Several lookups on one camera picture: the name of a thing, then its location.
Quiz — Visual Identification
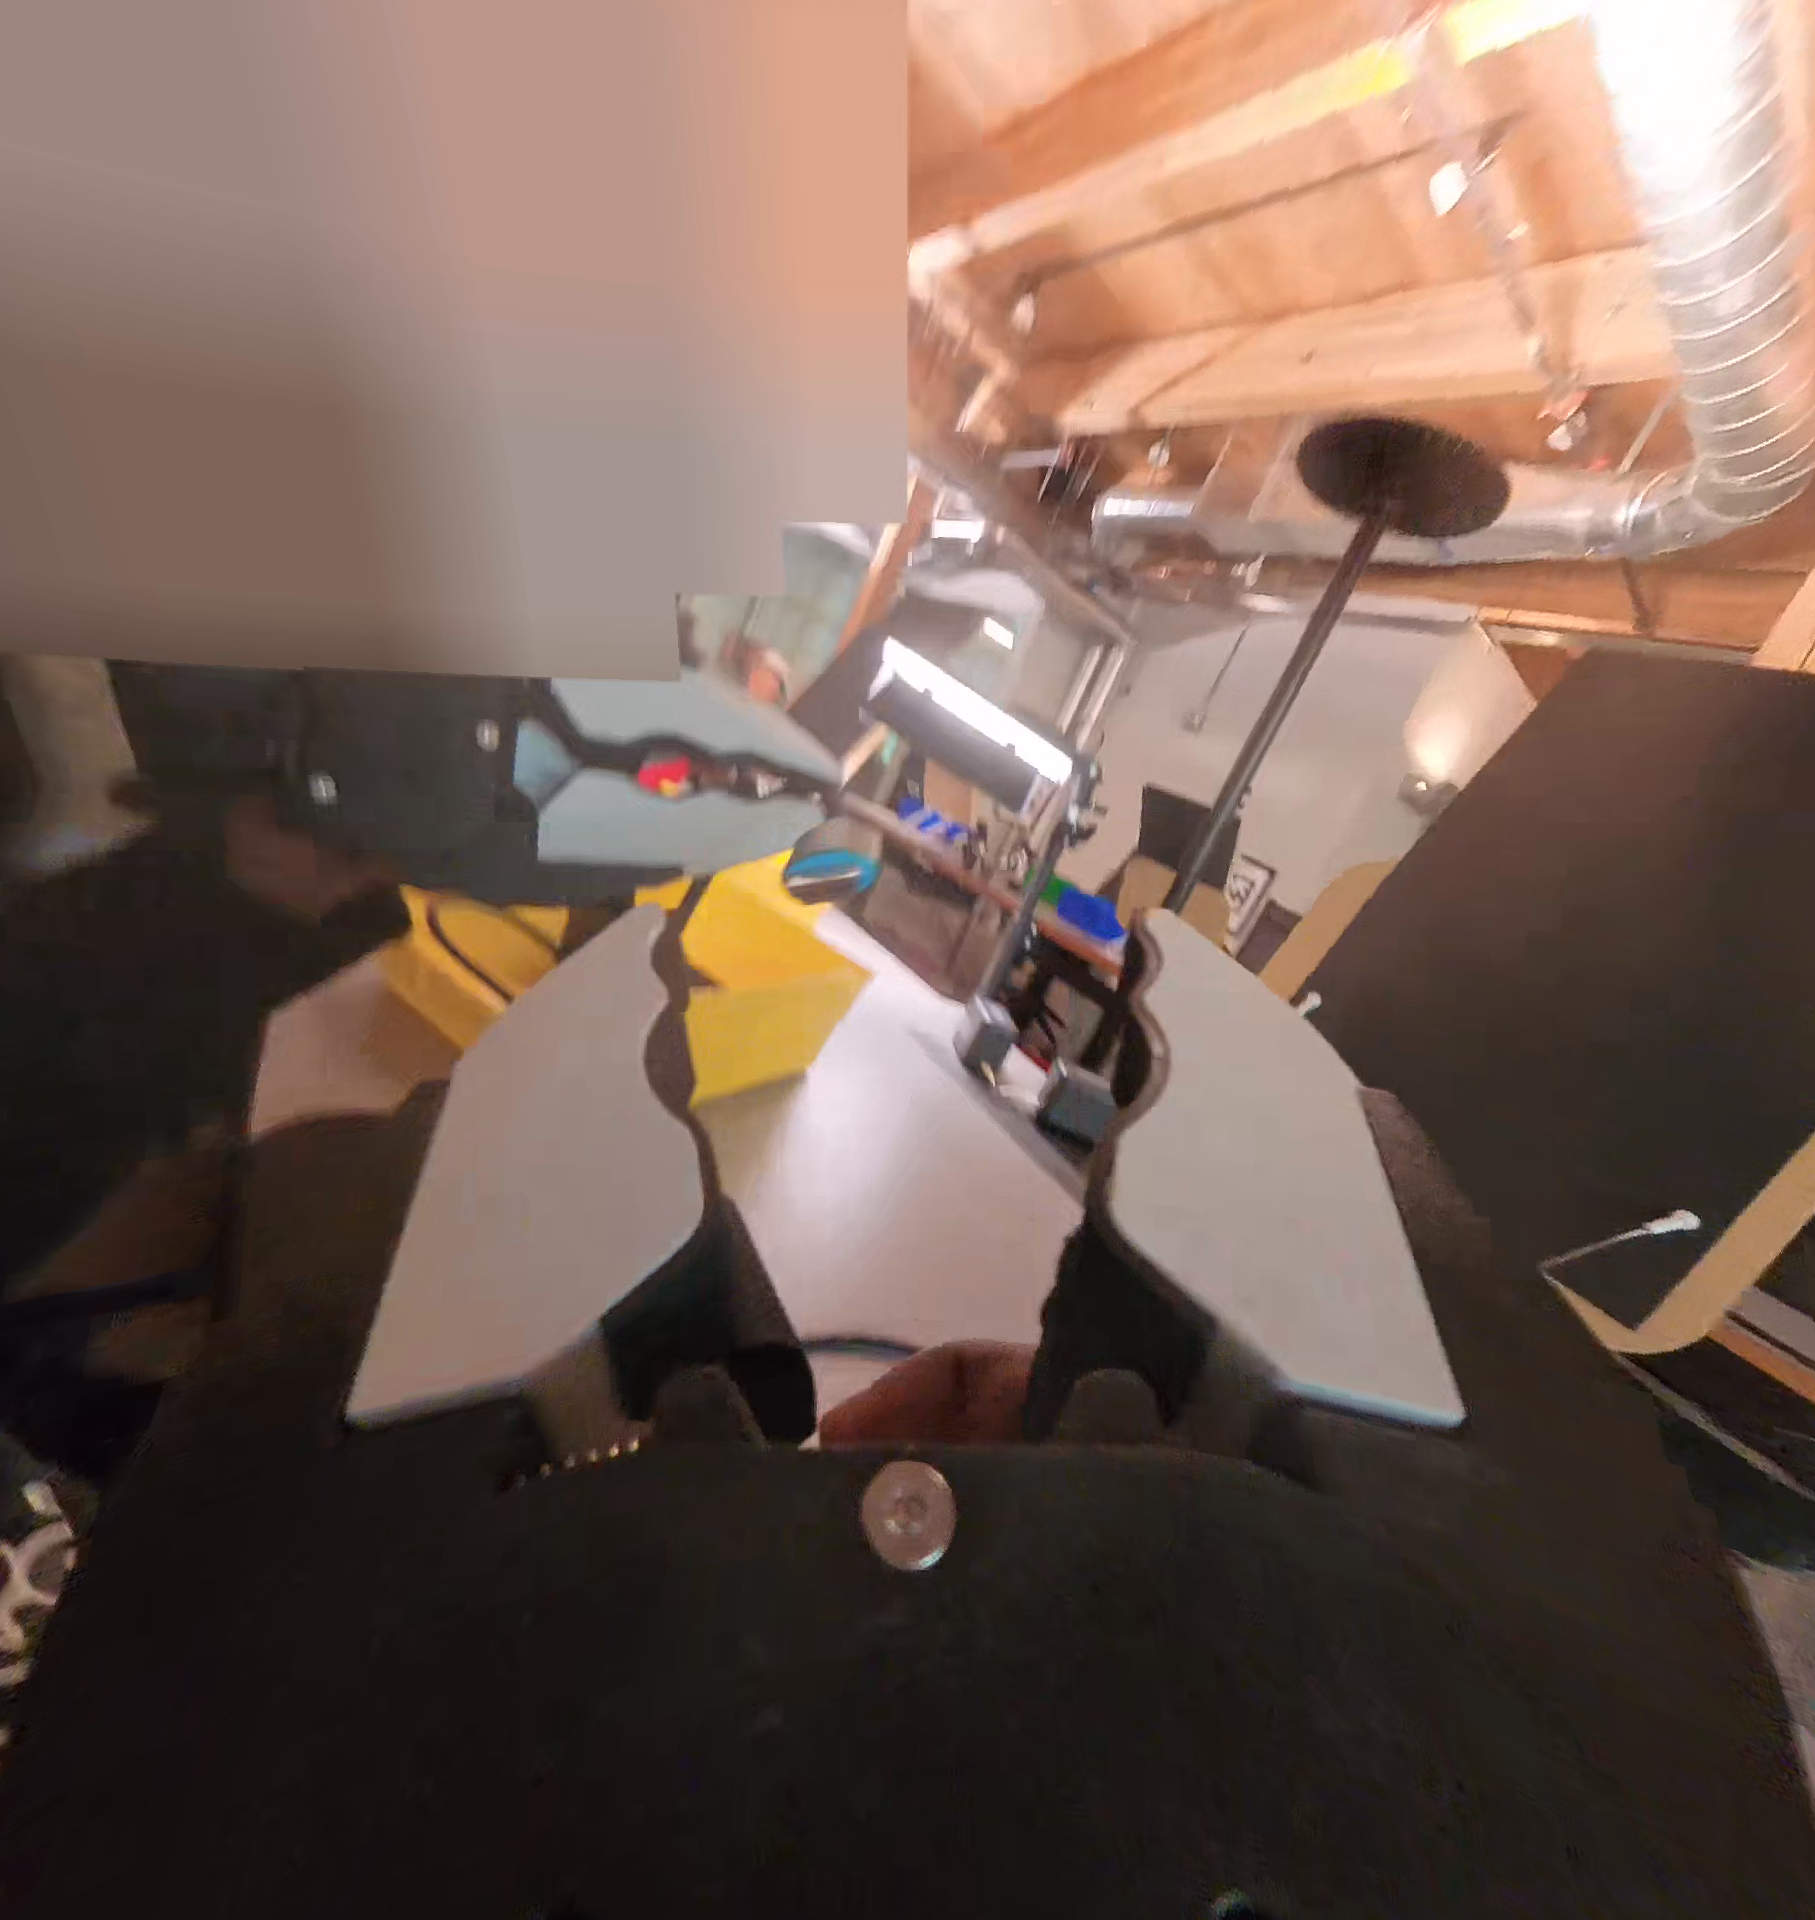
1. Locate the led light panel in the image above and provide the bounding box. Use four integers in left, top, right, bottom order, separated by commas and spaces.
859, 634, 1104, 789

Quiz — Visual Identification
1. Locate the yellow plastic bin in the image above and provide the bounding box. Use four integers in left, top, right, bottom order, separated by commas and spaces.
383, 855, 874, 1108

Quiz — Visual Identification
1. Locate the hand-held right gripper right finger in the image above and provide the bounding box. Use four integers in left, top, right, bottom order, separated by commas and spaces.
1033, 905, 1467, 1440

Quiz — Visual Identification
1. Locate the person's black printed sweatshirt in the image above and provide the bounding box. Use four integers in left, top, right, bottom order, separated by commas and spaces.
0, 660, 414, 1920

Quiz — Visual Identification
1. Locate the small black tan-edged panel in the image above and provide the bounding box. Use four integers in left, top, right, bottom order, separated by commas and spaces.
1128, 785, 1256, 962

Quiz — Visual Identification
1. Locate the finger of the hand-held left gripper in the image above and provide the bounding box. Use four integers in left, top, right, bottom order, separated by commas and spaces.
538, 680, 850, 801
534, 770, 835, 883

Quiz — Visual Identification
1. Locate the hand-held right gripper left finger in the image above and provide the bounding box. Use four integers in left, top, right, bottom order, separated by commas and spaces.
345, 904, 744, 1440

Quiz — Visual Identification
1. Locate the black stand pole with disc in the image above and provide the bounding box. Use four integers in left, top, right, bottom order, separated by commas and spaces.
1165, 417, 1512, 914

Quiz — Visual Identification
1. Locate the person's right hand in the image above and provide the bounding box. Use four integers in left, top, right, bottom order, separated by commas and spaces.
822, 1339, 1038, 1451

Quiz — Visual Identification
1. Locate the silver air duct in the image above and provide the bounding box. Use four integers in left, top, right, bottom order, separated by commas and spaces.
1089, 0, 1815, 568

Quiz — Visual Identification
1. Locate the black wood-trimmed divider panel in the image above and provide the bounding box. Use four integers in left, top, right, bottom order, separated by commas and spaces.
1262, 643, 1815, 1359

